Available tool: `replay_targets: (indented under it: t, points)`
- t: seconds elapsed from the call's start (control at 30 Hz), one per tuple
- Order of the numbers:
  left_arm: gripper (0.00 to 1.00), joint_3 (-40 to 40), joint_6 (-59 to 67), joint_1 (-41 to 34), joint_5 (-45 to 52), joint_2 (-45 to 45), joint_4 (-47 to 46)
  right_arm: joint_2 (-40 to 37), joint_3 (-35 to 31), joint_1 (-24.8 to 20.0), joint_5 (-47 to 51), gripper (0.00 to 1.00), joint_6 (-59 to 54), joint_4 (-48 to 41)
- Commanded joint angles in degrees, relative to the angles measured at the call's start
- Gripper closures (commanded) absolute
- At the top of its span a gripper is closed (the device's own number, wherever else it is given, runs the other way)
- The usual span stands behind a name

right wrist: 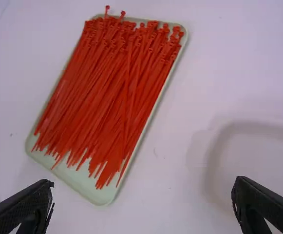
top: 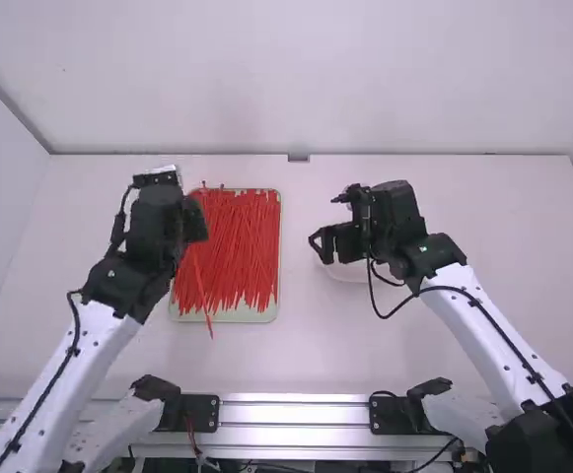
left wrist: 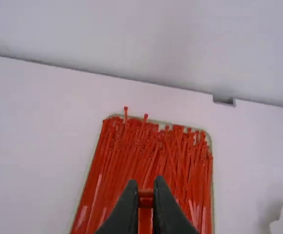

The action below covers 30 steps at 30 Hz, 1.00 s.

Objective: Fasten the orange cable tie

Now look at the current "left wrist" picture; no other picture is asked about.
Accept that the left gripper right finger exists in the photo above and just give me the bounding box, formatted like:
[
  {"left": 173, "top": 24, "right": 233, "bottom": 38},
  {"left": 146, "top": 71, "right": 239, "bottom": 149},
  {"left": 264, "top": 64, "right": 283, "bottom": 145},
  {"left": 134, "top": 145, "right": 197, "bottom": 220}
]
[{"left": 152, "top": 175, "right": 198, "bottom": 234}]

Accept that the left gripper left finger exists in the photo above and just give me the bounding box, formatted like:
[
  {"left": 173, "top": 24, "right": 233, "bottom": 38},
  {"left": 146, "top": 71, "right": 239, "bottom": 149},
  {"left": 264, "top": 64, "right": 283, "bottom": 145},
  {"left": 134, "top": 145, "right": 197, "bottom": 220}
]
[{"left": 94, "top": 179, "right": 140, "bottom": 234}]

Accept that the pale tray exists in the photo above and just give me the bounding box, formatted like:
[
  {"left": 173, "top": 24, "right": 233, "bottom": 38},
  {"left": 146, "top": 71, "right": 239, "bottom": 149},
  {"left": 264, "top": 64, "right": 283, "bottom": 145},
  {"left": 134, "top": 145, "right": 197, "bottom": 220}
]
[{"left": 68, "top": 112, "right": 216, "bottom": 234}]

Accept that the row of orange cable ties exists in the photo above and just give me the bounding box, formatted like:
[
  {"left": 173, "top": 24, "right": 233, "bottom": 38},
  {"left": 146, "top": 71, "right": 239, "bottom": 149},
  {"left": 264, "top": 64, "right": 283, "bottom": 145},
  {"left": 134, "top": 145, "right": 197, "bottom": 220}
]
[{"left": 70, "top": 106, "right": 214, "bottom": 234}]

